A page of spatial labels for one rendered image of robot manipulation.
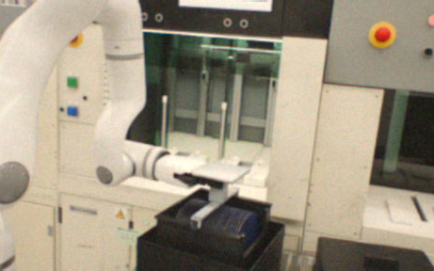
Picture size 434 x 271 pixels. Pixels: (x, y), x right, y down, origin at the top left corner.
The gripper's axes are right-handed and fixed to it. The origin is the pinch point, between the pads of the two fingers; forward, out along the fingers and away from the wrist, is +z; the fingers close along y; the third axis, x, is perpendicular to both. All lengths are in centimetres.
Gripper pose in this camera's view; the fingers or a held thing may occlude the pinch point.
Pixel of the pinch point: (219, 178)
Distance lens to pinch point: 101.8
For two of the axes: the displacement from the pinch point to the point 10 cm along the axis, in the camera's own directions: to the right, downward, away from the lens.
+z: 9.1, 1.8, -3.7
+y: -4.0, 1.7, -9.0
